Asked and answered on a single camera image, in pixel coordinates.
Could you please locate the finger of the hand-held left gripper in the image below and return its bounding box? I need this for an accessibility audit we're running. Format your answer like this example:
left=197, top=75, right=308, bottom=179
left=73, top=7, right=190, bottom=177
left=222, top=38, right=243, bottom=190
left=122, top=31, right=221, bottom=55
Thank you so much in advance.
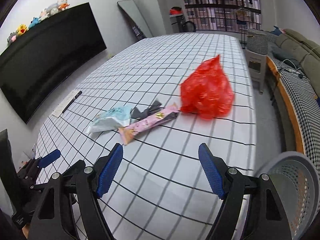
left=37, top=149, right=61, bottom=168
left=17, top=158, right=43, bottom=180

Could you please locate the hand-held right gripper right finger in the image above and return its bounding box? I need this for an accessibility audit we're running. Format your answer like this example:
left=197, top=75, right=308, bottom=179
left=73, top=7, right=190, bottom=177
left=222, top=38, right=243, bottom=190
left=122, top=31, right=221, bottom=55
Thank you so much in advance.
left=198, top=143, right=293, bottom=240

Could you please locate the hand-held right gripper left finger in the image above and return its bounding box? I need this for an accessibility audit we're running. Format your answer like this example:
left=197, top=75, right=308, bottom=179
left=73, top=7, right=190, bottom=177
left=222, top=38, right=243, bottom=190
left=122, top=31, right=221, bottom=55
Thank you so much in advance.
left=27, top=143, right=124, bottom=240

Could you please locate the pink snack wrapper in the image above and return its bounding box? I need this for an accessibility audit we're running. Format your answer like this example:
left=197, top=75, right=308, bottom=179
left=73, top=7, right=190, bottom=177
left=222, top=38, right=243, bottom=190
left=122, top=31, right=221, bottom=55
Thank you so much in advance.
left=118, top=102, right=179, bottom=145

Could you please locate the grey laundry basket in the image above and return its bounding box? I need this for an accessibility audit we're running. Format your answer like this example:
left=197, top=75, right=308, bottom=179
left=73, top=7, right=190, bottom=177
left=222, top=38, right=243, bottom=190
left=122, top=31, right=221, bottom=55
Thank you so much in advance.
left=257, top=151, right=318, bottom=240

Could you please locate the white remote control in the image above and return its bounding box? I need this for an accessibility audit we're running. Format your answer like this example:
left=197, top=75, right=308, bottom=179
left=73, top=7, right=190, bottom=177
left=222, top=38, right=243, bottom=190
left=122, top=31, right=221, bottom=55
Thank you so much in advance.
left=51, top=91, right=82, bottom=118

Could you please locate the blue face mask pack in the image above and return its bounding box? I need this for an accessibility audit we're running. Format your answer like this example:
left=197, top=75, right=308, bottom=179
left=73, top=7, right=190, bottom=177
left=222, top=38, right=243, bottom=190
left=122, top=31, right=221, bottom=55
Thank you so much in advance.
left=86, top=105, right=133, bottom=133

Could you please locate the black pen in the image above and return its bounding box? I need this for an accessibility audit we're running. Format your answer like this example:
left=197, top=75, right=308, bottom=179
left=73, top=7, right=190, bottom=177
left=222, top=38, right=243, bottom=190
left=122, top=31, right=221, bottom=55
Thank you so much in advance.
left=62, top=91, right=82, bottom=113

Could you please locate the black ribbon bow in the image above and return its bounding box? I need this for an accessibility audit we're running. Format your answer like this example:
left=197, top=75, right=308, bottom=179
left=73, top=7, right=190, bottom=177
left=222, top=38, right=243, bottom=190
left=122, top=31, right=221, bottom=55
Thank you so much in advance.
left=130, top=100, right=163, bottom=119

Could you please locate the red plastic bag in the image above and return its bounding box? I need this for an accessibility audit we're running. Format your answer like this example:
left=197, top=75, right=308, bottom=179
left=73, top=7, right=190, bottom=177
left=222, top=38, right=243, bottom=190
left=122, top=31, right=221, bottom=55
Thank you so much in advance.
left=180, top=54, right=235, bottom=120

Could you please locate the black television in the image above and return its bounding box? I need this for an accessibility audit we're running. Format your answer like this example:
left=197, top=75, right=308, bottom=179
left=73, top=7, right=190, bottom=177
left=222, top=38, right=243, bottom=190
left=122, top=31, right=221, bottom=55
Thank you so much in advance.
left=0, top=2, right=107, bottom=124

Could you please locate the white side cabinet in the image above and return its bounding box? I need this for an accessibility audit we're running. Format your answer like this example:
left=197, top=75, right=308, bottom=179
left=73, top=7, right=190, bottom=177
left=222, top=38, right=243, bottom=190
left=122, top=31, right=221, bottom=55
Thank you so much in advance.
left=244, top=49, right=268, bottom=93

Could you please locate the white checked tablecloth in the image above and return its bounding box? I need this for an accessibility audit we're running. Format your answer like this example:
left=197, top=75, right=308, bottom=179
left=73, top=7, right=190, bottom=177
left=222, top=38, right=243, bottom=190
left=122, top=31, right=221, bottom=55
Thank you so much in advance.
left=35, top=32, right=258, bottom=240

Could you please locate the grey cushion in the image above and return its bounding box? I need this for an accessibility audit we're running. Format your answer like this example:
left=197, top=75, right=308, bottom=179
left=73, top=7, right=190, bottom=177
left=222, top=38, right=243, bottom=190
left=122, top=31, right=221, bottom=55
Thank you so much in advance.
left=270, top=45, right=292, bottom=60

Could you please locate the row of plush toys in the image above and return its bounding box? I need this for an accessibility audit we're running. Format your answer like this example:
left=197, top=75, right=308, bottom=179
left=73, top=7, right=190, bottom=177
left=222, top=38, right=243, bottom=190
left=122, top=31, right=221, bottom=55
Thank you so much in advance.
left=7, top=0, right=70, bottom=46

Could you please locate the grey cabinet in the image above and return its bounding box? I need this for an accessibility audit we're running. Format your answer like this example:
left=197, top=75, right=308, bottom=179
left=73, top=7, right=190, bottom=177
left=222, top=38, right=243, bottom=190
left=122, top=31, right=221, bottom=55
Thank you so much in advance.
left=170, top=14, right=187, bottom=33

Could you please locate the olive green sofa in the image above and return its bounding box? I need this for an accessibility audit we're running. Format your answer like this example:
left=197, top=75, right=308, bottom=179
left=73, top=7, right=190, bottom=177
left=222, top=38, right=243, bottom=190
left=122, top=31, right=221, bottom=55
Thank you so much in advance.
left=266, top=29, right=320, bottom=93

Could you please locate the black window grille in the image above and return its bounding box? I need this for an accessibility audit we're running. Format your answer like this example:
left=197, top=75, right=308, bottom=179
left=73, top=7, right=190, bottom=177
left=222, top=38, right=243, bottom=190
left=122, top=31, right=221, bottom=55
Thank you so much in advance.
left=177, top=0, right=262, bottom=34

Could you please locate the leaning mirror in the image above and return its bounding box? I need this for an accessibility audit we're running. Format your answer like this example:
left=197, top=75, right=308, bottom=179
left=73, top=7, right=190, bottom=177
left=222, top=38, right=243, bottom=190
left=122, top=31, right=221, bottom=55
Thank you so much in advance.
left=117, top=0, right=153, bottom=43

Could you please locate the beige garment on hanger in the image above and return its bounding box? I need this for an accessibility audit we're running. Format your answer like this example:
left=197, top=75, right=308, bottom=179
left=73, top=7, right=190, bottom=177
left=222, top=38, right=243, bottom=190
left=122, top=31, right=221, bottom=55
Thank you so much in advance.
left=236, top=9, right=250, bottom=22

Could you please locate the black cable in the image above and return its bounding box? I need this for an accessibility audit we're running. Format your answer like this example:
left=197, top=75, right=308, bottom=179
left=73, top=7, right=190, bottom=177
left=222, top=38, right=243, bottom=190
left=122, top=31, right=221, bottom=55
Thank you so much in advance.
left=282, top=66, right=304, bottom=78

